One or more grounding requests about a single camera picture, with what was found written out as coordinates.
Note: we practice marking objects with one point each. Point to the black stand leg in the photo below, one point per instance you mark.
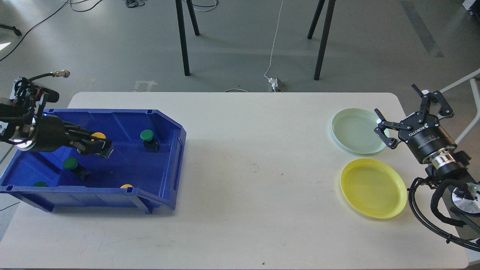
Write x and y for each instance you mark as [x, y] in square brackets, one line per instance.
[325, 32]
[182, 31]

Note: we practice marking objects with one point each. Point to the yellow plastic plate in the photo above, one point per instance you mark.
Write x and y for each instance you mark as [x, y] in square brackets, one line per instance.
[373, 188]

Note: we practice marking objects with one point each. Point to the black stand leg left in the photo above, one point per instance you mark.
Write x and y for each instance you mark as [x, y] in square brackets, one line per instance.
[182, 31]

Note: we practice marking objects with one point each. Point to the blue plastic storage bin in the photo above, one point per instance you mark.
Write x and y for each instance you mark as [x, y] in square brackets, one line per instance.
[155, 176]

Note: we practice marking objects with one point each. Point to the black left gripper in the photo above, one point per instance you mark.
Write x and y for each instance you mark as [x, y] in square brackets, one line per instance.
[53, 133]

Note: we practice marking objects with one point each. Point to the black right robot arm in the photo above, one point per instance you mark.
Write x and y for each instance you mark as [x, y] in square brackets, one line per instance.
[455, 193]

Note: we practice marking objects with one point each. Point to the black stand leg right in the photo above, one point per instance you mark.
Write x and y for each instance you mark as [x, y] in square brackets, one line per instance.
[325, 32]

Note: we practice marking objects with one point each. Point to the yellow push button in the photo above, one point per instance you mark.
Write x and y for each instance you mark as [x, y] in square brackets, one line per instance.
[98, 143]

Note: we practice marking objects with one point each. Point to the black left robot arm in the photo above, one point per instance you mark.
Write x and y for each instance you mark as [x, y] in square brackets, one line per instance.
[25, 125]

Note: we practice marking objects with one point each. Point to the white power adapter on floor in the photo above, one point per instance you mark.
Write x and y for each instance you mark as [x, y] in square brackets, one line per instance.
[276, 85]

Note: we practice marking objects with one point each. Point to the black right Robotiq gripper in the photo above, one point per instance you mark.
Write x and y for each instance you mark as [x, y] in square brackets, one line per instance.
[427, 137]

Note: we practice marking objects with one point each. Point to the green push button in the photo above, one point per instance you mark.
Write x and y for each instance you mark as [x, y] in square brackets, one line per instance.
[149, 141]
[72, 164]

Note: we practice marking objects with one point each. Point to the green push button bin corner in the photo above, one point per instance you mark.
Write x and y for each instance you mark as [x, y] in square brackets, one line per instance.
[40, 184]

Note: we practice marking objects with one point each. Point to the pale green plastic plate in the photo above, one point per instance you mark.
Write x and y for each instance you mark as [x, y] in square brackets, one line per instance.
[353, 129]

